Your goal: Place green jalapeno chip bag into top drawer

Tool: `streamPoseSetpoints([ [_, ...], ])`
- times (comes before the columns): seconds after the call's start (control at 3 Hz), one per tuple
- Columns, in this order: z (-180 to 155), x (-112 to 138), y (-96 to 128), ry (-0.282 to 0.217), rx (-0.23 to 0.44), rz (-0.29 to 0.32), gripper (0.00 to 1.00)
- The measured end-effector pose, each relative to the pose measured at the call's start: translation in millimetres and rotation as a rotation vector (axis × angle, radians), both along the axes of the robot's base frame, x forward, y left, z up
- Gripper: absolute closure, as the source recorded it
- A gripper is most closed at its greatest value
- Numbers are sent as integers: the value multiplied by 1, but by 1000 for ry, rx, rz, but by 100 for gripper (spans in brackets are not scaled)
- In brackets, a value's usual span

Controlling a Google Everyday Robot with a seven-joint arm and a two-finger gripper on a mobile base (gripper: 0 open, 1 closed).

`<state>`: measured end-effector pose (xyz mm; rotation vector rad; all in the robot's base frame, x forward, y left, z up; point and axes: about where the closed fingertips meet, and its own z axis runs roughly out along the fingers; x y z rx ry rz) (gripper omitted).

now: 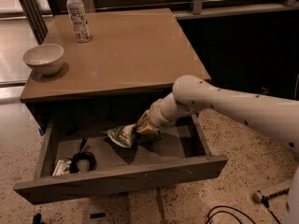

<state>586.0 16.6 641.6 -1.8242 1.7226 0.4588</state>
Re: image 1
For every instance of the green jalapeno chip bag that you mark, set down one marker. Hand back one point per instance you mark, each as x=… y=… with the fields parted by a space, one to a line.
x=127 y=136

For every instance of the small black floor object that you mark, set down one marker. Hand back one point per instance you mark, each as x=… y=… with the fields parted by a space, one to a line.
x=37 y=219

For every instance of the open grey top drawer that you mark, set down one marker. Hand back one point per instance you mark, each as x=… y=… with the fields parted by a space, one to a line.
x=180 y=156

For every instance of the brown cabinet with glossy top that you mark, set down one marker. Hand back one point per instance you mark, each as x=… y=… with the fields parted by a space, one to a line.
x=130 y=51

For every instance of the white packet in drawer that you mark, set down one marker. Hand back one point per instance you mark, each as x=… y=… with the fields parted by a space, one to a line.
x=62 y=168

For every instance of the white ceramic bowl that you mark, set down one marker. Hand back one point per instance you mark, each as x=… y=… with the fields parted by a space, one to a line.
x=45 y=59

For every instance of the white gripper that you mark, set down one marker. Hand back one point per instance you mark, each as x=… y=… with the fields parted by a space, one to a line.
x=156 y=117

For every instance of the black tape strip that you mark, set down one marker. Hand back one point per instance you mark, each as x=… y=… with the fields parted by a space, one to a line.
x=97 y=215

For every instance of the clear plastic water bottle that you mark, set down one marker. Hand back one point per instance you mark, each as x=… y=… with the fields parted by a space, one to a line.
x=76 y=11

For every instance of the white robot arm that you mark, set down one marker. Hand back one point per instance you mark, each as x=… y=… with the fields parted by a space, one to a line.
x=272 y=116

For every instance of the blue tape piece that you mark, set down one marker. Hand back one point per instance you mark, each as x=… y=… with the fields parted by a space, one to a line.
x=41 y=132

